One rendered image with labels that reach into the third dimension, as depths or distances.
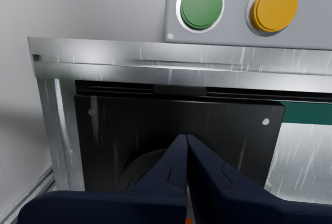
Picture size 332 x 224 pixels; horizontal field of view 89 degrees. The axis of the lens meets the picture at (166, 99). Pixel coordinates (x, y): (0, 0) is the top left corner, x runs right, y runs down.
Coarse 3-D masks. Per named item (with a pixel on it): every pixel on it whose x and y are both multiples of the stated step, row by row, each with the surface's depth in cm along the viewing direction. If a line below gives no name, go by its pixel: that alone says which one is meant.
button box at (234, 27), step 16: (176, 0) 17; (224, 0) 17; (240, 0) 17; (304, 0) 16; (320, 0) 16; (176, 16) 17; (224, 16) 17; (240, 16) 17; (304, 16) 17; (320, 16) 17; (176, 32) 18; (192, 32) 18; (208, 32) 18; (224, 32) 18; (240, 32) 18; (256, 32) 17; (272, 32) 17; (288, 32) 17; (304, 32) 17; (320, 32) 17; (288, 48) 18; (304, 48) 18; (320, 48) 18
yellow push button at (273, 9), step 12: (264, 0) 16; (276, 0) 16; (288, 0) 16; (252, 12) 16; (264, 12) 16; (276, 12) 16; (288, 12) 16; (264, 24) 16; (276, 24) 16; (288, 24) 16
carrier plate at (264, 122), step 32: (96, 96) 19; (128, 96) 19; (160, 96) 20; (192, 96) 20; (96, 128) 20; (128, 128) 20; (160, 128) 20; (192, 128) 20; (224, 128) 20; (256, 128) 20; (96, 160) 22; (256, 160) 21
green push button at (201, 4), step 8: (184, 0) 16; (192, 0) 16; (200, 0) 16; (208, 0) 16; (216, 0) 16; (184, 8) 16; (192, 8) 16; (200, 8) 16; (208, 8) 16; (216, 8) 16; (184, 16) 16; (192, 16) 16; (200, 16) 16; (208, 16) 16; (216, 16) 16; (192, 24) 17; (200, 24) 16; (208, 24) 16
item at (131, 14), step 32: (0, 0) 26; (32, 0) 26; (64, 0) 26; (96, 0) 26; (128, 0) 26; (160, 0) 26; (0, 32) 28; (32, 32) 28; (64, 32) 28; (96, 32) 27; (128, 32) 27; (160, 32) 27; (0, 64) 29; (0, 96) 31; (32, 96) 31; (0, 128) 33; (32, 128) 33; (0, 160) 35; (32, 160) 35; (0, 192) 38
